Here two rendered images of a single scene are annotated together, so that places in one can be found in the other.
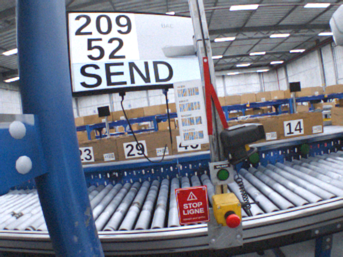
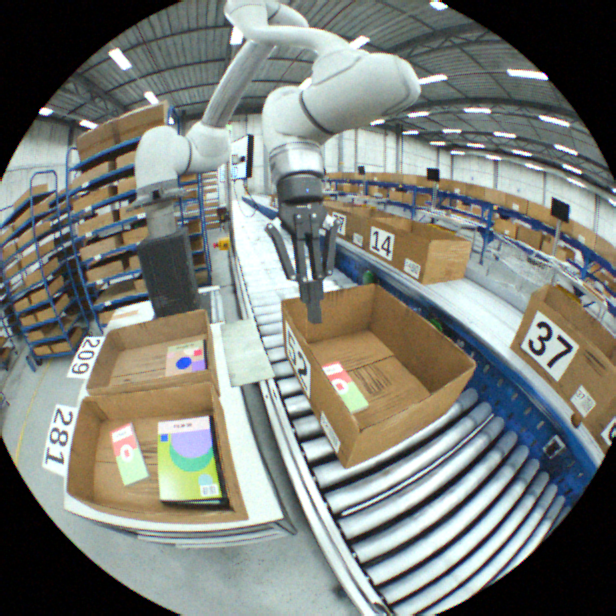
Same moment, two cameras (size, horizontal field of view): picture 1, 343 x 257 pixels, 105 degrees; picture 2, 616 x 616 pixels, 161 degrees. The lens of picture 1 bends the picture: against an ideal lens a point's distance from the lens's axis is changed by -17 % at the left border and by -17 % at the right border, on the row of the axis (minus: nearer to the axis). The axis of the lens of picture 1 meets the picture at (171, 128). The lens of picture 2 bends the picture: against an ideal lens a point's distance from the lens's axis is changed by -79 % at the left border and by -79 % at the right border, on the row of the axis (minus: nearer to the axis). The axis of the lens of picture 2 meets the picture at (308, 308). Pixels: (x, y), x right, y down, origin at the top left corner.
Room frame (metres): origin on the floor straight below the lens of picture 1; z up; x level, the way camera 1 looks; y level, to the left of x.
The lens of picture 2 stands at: (0.40, -1.65, 1.20)
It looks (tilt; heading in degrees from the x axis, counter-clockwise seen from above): 31 degrees down; 68
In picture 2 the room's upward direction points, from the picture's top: straight up
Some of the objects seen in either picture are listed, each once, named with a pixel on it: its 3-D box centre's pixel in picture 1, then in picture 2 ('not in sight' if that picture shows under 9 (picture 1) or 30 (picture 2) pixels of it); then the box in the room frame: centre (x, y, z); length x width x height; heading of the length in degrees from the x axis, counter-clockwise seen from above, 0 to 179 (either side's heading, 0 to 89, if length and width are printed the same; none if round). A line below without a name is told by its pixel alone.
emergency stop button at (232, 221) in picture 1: (231, 218); not in sight; (0.39, -0.13, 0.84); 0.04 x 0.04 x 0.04; 88
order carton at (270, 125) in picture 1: (245, 131); (368, 226); (1.21, -0.58, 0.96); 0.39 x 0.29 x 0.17; 88
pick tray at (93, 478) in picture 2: not in sight; (141, 456); (0.14, -1.43, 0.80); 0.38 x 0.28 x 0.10; 178
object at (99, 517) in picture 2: not in sight; (147, 370); (0.09, -1.09, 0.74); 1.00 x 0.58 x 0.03; 90
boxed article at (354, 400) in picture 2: not in sight; (338, 387); (0.61, -1.34, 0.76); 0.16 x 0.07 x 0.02; 88
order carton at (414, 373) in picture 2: not in sight; (367, 359); (0.67, -1.34, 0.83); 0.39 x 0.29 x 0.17; 89
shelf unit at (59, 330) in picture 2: not in sight; (33, 276); (-1.85, 0.37, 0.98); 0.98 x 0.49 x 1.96; 176
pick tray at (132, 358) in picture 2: not in sight; (151, 359); (0.14, -1.12, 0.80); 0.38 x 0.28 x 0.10; 0
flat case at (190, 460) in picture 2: not in sight; (187, 458); (0.24, -1.43, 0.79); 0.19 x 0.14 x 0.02; 88
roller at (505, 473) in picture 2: not in sight; (469, 511); (0.70, -1.79, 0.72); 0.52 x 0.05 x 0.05; 178
